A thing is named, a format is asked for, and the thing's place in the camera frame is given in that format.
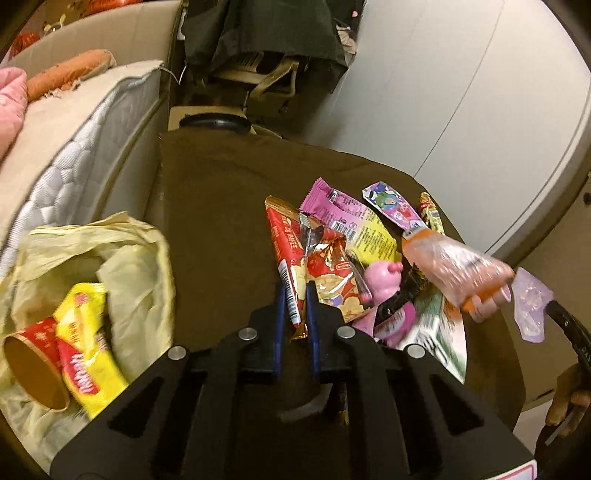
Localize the red paper cup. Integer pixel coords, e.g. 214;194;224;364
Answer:
4;318;71;411

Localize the pink blanket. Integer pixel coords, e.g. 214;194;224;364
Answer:
0;67;28;158

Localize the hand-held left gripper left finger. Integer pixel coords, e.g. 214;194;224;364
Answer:
50;282;284;480

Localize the person's right hand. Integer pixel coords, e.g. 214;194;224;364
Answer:
545;364;591;437

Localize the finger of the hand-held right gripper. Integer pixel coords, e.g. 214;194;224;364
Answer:
547;300;591;367

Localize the yellow plastic bag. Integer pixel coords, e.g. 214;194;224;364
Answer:
0;211;177;472

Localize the yellow snack packet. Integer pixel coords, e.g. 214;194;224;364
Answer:
53;282;130;418

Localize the white quilted mattress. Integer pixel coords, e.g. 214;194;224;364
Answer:
0;60;164;278

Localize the beige bed frame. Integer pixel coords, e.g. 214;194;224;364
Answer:
0;0;185;259

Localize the green white wrapper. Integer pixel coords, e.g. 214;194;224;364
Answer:
406;291;468;384

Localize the orange pillow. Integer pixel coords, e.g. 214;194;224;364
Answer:
25;50;116;101

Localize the magenta wrapper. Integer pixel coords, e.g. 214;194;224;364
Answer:
374;302;419;349

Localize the long red snack wrapper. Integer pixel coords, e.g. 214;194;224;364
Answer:
264;195;306;342

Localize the orange clear wrapper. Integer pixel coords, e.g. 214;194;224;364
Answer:
401;228;515;324

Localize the red gold snack packet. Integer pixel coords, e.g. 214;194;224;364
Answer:
299;211;372;324

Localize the pink yellow wrapper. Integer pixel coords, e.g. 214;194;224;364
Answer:
300;178;402;278

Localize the pale purple wrapper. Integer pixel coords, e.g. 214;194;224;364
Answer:
512;267;555;343

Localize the black wrapper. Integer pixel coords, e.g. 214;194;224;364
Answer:
376;265;426;319

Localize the black round object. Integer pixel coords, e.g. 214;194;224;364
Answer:
179;114;252;134

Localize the white wardrobe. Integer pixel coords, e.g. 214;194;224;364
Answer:
295;0;591;259

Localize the beige chair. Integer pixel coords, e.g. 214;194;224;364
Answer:
203;51;305;116

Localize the dark clothing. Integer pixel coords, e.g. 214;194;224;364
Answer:
180;0;358;93

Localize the gold red stick wrapper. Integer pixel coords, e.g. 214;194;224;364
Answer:
418;191;446;236

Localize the purple cartoon wrapper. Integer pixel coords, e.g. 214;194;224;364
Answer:
361;181;432;232

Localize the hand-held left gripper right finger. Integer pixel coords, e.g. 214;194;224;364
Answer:
305;281;532;480

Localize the pink plastic toy tube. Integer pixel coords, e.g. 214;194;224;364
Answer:
353;258;404;333

